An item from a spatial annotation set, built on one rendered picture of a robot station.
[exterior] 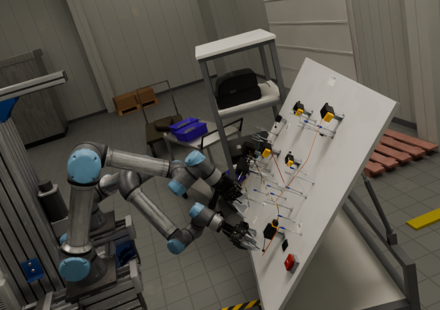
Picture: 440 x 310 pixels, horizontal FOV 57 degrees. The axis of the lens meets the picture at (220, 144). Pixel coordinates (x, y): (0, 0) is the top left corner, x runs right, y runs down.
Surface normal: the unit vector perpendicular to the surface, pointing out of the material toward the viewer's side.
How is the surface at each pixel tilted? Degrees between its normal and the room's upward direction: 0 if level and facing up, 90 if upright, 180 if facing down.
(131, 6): 90
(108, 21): 90
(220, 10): 90
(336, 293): 0
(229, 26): 90
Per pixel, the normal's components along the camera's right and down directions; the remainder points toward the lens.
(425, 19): -0.93, 0.33
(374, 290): -0.26, -0.91
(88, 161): 0.28, 0.17
